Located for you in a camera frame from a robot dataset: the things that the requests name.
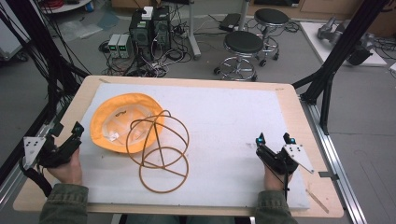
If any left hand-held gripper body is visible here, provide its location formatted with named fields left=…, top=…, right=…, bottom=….
left=22, top=135, right=82, bottom=171

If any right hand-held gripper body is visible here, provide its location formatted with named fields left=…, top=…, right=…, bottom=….
left=255, top=143, right=315, bottom=176

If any person's right hand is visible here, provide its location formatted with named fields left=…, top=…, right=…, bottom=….
left=263, top=163, right=294, bottom=191

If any person's left hand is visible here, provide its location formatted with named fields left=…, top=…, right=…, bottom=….
left=46, top=148, right=84, bottom=187

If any orange bucket hat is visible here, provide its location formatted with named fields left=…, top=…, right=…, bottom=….
left=89, top=92, right=165, bottom=155

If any white foam mat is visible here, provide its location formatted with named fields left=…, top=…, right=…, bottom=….
left=78, top=82, right=311, bottom=210

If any thin wooden stick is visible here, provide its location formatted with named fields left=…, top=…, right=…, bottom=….
left=304, top=189, right=331, bottom=215

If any grey power supply unit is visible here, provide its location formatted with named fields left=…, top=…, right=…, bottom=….
left=106, top=34, right=122, bottom=59
left=118, top=34, right=134, bottom=60

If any black round stool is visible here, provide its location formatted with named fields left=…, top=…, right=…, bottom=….
left=213, top=30, right=266, bottom=83
left=253, top=7, right=290, bottom=68

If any white board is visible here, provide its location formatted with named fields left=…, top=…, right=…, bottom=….
left=299, top=21, right=389, bottom=68

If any black computer tower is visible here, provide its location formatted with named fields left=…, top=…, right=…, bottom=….
left=128, top=8, right=154, bottom=62
left=151, top=5, right=173, bottom=52

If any round white table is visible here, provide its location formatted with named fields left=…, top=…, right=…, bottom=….
left=39, top=0, right=94, bottom=15

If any black flat device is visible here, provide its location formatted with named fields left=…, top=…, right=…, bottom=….
left=218, top=12, right=243, bottom=33

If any grey metal table leg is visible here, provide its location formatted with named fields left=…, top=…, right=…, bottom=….
left=186, top=0, right=203, bottom=61

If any small white box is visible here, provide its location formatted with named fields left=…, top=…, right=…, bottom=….
left=141, top=6, right=154, bottom=21

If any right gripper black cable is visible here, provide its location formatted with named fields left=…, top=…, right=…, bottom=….
left=264, top=161, right=290, bottom=202

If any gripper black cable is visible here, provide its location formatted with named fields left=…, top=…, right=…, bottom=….
left=18, top=156, right=54, bottom=198
left=264, top=161, right=290, bottom=202

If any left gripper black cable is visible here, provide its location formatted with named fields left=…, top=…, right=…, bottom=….
left=18, top=156, right=54, bottom=198

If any grey metal bracket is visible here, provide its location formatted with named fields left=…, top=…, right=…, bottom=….
left=318, top=170, right=340, bottom=182

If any black metal frame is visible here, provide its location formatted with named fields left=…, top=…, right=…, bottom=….
left=0, top=0, right=92, bottom=185
left=291, top=0, right=390, bottom=136

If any aluminium rail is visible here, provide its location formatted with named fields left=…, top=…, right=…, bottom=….
left=298, top=94, right=369, bottom=224

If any brown wire hat stand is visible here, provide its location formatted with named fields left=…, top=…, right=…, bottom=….
left=125, top=109, right=191, bottom=194

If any tangle of floor cables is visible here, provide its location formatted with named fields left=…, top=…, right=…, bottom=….
left=98, top=39, right=194, bottom=78

